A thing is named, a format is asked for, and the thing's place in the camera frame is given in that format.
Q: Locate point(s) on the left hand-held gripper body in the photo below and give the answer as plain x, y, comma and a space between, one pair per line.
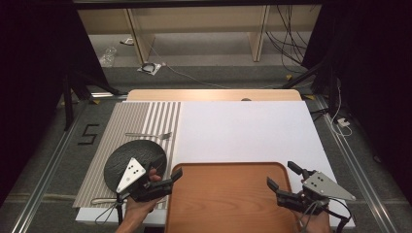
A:
131, 174

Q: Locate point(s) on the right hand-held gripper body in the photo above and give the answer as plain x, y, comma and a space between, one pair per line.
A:
324, 187

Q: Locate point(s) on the black textured plate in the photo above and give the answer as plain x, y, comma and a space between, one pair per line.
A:
136, 155

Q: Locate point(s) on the silver fork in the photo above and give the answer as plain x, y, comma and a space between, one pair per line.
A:
165, 136

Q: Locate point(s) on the silver knife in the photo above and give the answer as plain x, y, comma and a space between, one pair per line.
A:
102, 201

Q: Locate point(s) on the brown wooden tray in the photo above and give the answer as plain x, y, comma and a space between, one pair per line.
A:
226, 200

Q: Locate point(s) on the person's left hand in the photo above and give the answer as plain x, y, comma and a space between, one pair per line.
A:
139, 207

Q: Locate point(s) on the person's right hand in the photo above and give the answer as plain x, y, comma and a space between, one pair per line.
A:
319, 223

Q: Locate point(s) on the striped placemat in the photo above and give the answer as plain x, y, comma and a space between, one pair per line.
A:
136, 116

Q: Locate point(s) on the white power adapter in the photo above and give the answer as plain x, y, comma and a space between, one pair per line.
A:
343, 122

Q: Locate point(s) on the black metal stand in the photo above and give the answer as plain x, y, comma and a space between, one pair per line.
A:
332, 97
68, 106

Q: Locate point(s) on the short metal bar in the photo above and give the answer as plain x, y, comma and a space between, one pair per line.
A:
103, 95

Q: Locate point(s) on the light wooden table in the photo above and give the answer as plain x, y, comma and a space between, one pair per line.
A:
210, 95

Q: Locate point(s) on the clear plastic bag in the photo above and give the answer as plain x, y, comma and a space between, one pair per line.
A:
108, 57

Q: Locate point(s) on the black curtain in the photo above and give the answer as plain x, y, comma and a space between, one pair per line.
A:
382, 81
29, 81

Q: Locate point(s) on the small packet on floor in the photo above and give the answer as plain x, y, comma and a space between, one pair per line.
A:
128, 41

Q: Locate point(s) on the light wooden shelf unit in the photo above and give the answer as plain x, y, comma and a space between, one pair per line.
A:
200, 19

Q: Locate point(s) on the black crossbar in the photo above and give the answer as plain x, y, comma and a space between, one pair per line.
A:
194, 3

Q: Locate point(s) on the long metal floor rail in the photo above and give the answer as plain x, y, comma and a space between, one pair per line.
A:
366, 184
42, 181

